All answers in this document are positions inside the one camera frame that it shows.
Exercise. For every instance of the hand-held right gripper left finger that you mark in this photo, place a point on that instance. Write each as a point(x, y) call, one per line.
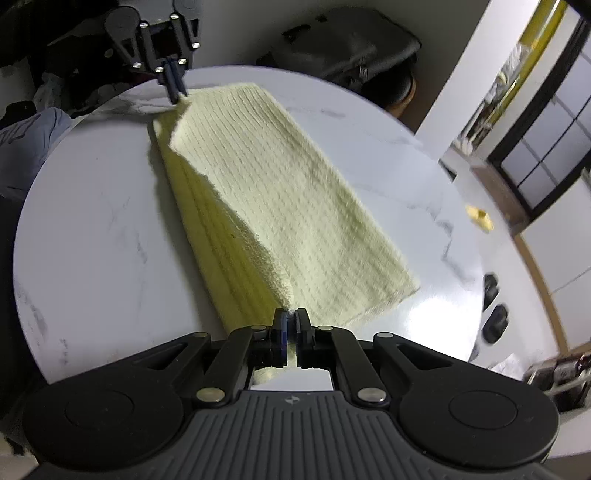
point(280, 344)

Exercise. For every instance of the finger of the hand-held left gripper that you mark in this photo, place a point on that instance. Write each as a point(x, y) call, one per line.
point(151, 46)
point(178, 37)

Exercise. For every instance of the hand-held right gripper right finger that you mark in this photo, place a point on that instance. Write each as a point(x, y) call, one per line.
point(302, 344)

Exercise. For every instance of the yellow towel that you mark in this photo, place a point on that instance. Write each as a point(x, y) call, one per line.
point(286, 184)

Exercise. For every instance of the person's light blue clothing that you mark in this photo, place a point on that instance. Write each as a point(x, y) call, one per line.
point(27, 147)

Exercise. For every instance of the grey bag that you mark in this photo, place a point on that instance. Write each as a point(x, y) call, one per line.
point(341, 41)

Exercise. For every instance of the black slipper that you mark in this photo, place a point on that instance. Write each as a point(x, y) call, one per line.
point(496, 323)
point(490, 290)

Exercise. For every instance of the small yellow object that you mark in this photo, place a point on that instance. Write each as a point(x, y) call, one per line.
point(480, 218)

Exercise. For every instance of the brown wooden chair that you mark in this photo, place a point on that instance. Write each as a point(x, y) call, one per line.
point(397, 92)

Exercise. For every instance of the white trolley rack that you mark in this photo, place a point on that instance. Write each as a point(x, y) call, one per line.
point(554, 374)

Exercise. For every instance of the white kitchen base cabinet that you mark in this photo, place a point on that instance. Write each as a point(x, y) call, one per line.
point(554, 249)

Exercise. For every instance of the black framed glass door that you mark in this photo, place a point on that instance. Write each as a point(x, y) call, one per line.
point(545, 152)

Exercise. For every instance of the yellow pipe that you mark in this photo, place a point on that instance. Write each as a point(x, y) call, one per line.
point(542, 32)

